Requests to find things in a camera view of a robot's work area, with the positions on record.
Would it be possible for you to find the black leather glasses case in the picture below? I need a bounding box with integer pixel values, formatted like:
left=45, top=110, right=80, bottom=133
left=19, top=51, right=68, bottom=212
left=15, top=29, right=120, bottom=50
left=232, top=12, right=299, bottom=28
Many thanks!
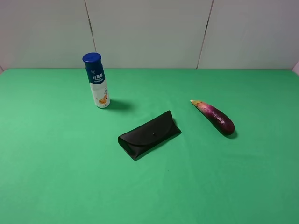
left=117, top=111, right=181, bottom=161

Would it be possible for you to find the blue capped yogurt bottle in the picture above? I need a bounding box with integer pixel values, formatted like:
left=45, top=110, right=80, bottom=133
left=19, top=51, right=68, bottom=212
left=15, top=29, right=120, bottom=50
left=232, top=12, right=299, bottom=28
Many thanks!
left=82, top=52, right=110, bottom=109

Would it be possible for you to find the purple eggplant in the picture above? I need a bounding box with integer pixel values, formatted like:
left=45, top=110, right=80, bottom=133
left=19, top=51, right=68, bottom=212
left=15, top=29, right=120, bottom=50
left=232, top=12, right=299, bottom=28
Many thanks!
left=190, top=100, right=235, bottom=136

